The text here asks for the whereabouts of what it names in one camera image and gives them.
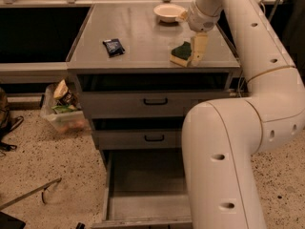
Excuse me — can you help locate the dark blue snack packet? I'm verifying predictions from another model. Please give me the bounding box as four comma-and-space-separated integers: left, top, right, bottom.
103, 38, 125, 57

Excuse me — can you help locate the top grey drawer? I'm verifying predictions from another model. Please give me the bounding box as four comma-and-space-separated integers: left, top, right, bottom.
77, 73, 229, 118

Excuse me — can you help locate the green and yellow sponge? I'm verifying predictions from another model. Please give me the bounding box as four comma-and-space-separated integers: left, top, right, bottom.
170, 41, 192, 67

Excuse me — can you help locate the bottom grey drawer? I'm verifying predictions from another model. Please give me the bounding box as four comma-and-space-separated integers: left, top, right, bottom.
91, 149, 193, 229

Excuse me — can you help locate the dark backpack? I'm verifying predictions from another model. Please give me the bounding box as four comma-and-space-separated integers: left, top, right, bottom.
0, 88, 24, 156

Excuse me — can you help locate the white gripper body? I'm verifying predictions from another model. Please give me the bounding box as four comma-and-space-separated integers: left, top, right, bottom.
187, 1, 220, 32

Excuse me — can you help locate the white bowl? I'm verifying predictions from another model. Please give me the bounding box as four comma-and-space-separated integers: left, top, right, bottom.
153, 4, 185, 23

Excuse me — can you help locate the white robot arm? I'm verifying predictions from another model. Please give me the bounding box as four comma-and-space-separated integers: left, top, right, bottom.
182, 0, 305, 229

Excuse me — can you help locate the clear plastic bin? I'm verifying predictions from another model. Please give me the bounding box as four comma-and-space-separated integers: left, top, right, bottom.
40, 84, 90, 133

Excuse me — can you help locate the middle grey drawer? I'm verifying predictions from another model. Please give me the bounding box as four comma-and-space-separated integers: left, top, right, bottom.
93, 116, 184, 150

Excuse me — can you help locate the snack bag in bin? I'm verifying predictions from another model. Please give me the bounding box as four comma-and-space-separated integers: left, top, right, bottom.
53, 80, 77, 106

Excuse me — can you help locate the metal rod on floor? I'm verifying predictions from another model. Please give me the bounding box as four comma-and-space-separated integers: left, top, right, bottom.
0, 177, 62, 211

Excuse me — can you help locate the grey drawer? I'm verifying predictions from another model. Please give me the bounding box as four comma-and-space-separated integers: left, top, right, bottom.
93, 116, 184, 150
91, 149, 193, 229
77, 73, 229, 118

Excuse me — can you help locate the grey drawer cabinet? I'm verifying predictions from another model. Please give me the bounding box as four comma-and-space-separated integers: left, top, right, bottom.
68, 1, 240, 159

